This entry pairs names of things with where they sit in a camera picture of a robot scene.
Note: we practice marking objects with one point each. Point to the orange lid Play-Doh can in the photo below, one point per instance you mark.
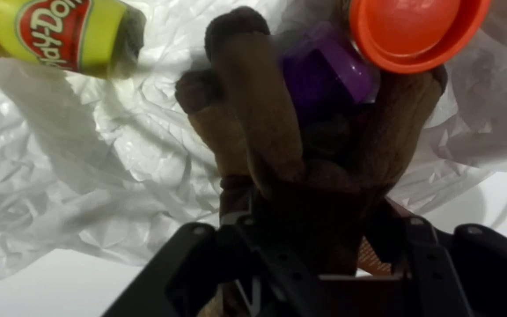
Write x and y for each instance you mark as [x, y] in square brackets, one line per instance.
[418, 29]

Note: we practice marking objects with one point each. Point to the pink lid Play-Doh can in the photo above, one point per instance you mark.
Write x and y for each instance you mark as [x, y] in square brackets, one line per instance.
[49, 33]

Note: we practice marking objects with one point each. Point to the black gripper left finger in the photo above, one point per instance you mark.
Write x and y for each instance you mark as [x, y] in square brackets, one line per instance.
[247, 265]

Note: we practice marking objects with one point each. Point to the white translucent plastic bag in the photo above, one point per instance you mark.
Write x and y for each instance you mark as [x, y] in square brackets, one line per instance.
[89, 188]

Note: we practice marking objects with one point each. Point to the brown plush moose toy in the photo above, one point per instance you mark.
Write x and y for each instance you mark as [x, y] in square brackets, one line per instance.
[265, 117]

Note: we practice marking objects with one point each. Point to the purple plastic jar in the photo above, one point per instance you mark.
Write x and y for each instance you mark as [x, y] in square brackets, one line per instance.
[327, 72]

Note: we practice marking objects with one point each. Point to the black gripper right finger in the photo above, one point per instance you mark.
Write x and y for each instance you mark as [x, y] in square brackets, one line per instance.
[441, 265]

